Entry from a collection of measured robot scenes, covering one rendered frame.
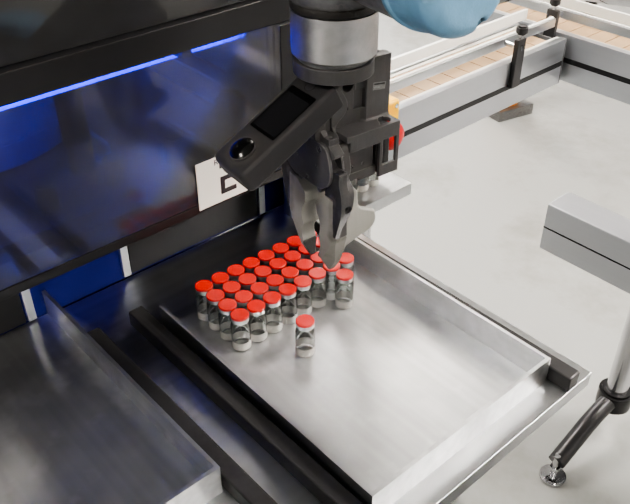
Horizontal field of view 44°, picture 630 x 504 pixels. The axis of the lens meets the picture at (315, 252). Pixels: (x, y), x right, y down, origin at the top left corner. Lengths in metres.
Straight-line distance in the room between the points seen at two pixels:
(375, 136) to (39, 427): 0.44
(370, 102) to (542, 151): 2.53
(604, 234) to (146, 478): 1.23
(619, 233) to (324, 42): 1.20
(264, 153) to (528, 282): 1.89
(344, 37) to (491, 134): 2.67
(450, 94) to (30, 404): 0.85
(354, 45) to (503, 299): 1.81
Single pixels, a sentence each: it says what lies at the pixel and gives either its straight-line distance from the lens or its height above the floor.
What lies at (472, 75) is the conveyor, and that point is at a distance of 1.42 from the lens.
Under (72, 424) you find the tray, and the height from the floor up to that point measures 0.88.
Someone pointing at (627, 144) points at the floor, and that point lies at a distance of 3.39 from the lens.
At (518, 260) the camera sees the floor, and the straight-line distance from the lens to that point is 2.58.
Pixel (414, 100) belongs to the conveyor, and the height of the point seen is 0.93.
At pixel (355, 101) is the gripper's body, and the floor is 1.18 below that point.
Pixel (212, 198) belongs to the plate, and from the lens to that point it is 0.92.
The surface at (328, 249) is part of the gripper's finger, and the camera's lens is 0.75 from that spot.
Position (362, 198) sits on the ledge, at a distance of 1.14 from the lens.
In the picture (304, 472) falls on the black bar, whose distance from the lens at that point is 0.75.
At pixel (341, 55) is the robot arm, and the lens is 0.66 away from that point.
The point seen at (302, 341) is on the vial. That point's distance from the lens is 0.86.
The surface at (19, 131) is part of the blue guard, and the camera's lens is 0.77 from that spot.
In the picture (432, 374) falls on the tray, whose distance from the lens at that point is 0.86.
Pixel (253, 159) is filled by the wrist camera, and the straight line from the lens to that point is 0.67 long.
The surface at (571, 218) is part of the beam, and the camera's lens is 1.80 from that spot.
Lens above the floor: 1.48
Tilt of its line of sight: 36 degrees down
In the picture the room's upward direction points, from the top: straight up
